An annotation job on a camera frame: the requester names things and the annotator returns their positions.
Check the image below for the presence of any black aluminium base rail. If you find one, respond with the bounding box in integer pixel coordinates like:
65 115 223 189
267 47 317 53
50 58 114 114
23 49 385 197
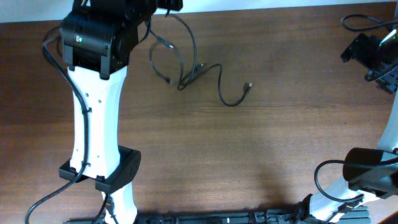
63 206 371 224

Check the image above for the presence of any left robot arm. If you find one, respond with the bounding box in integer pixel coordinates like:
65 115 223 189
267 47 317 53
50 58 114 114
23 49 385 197
59 0 183 223

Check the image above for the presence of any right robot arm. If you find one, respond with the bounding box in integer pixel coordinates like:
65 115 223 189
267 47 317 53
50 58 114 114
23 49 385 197
294 29 397 223

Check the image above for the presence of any black cable with silver plug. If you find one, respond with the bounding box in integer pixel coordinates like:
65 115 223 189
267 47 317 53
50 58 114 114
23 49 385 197
148 12 205 90

